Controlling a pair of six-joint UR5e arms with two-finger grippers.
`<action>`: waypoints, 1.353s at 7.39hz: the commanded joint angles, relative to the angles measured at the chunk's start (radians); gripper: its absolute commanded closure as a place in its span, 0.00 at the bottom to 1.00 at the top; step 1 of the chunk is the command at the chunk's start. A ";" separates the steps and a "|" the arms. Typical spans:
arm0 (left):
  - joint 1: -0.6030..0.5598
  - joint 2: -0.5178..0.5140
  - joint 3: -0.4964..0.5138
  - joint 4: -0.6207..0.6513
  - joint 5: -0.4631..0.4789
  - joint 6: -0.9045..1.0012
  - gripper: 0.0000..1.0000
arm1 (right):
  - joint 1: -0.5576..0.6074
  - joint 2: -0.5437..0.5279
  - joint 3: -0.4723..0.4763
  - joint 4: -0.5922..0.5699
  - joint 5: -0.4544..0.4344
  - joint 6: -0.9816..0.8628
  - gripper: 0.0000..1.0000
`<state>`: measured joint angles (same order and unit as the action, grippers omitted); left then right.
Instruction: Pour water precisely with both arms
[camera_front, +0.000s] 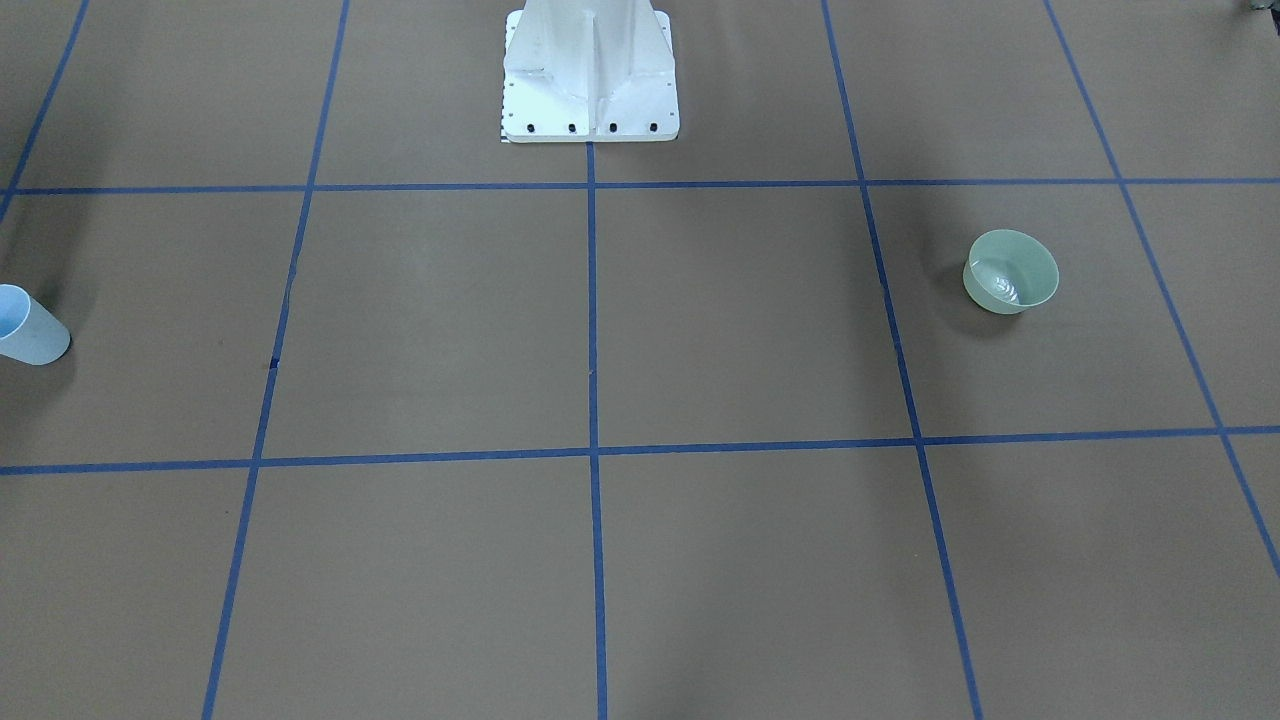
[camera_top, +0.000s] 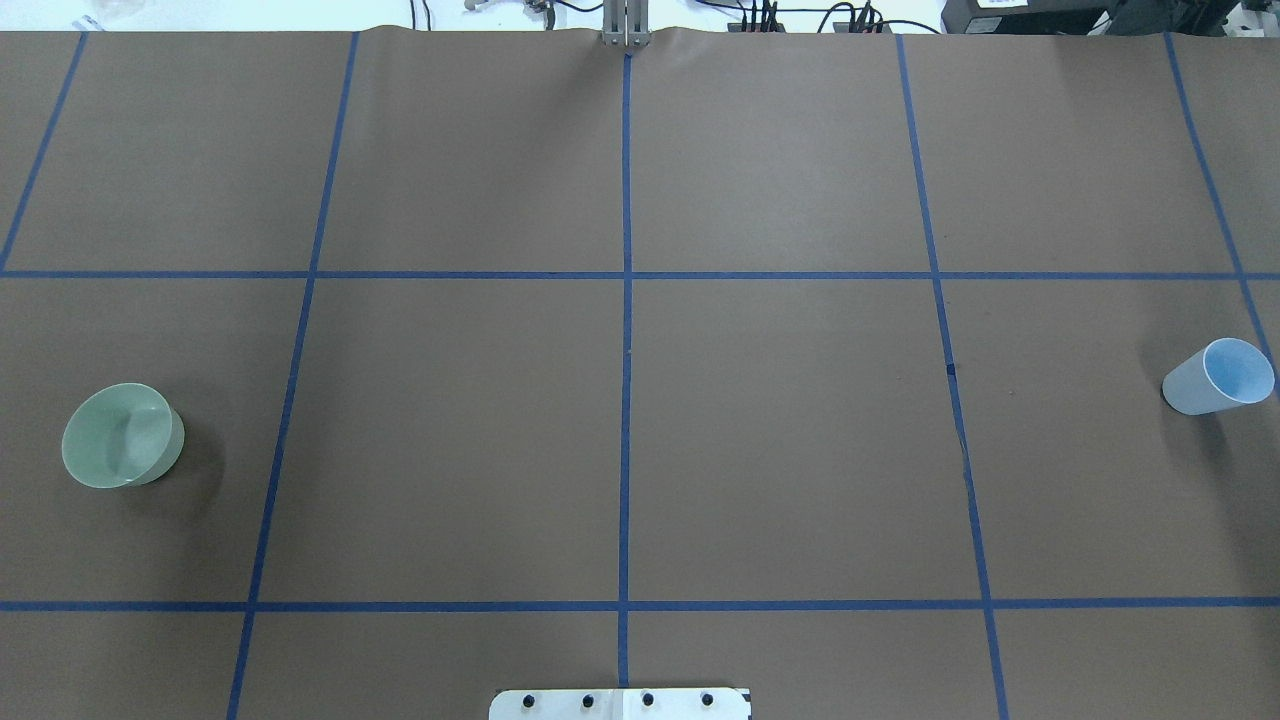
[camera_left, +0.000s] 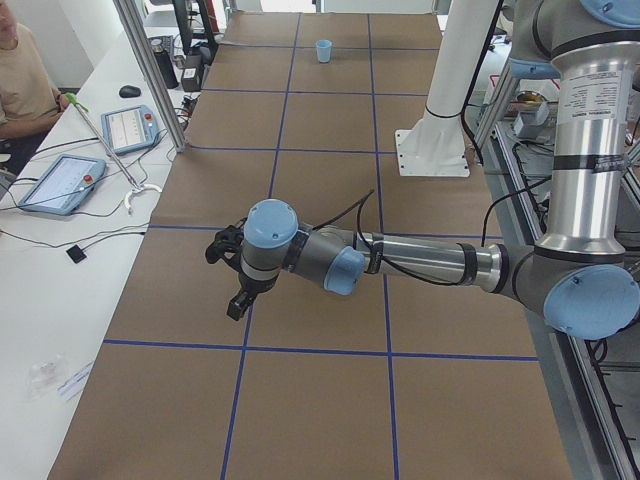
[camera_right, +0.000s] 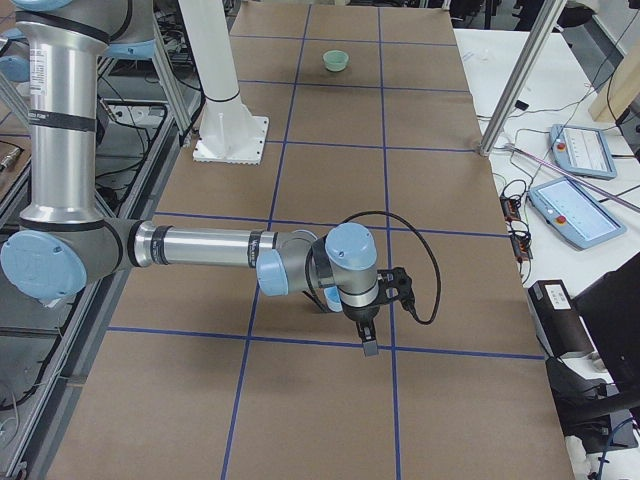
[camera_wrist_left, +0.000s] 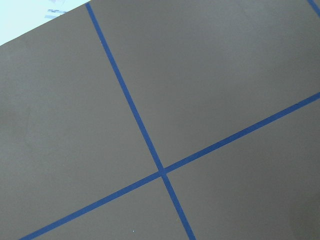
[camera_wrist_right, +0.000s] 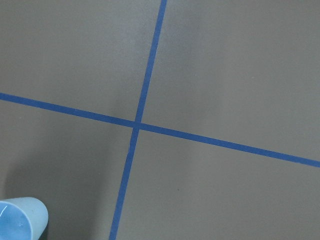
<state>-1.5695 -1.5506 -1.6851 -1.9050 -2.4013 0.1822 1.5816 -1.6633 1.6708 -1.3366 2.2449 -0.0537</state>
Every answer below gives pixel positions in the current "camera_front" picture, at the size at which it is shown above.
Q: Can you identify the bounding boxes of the light green bowl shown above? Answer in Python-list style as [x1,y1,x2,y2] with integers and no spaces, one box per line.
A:
[963,229,1060,315]

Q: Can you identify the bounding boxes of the light blue cup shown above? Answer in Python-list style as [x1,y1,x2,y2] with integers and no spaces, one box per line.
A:
[1,284,70,366]

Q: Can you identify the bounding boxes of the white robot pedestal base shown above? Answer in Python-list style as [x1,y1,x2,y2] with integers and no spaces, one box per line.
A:
[500,1,681,143]

